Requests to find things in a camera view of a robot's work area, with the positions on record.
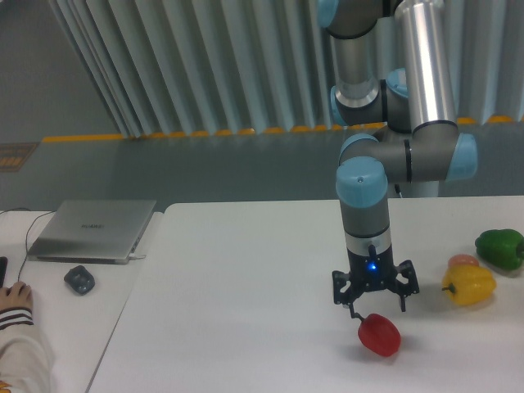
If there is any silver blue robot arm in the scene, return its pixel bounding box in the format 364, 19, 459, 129
317, 1, 478, 309

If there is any small orange red pepper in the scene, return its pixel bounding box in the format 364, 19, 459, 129
448, 254, 480, 268

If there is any cream sleeved forearm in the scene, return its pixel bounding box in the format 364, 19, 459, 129
1, 307, 52, 392

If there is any person's hand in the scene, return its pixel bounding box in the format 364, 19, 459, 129
0, 281, 34, 312

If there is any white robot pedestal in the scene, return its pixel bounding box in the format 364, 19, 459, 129
370, 124, 440, 200

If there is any red bell pepper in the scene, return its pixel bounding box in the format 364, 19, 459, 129
357, 314, 402, 357

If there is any dark grey earbuds case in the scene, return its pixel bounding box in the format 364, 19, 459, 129
64, 265, 96, 296

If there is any green bell pepper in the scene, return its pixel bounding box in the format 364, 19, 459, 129
475, 228, 523, 271

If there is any black phone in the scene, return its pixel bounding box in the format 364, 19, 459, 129
0, 256, 8, 287

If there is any white corrugated partition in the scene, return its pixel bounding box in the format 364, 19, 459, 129
51, 1, 523, 138

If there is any yellow bell pepper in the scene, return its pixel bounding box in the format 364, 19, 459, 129
441, 264, 497, 306

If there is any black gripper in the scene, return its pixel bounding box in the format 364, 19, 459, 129
332, 246, 420, 320

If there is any silver closed laptop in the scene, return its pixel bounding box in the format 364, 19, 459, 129
28, 200, 156, 264

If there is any black laptop cable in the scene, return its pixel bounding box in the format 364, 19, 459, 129
0, 207, 56, 286

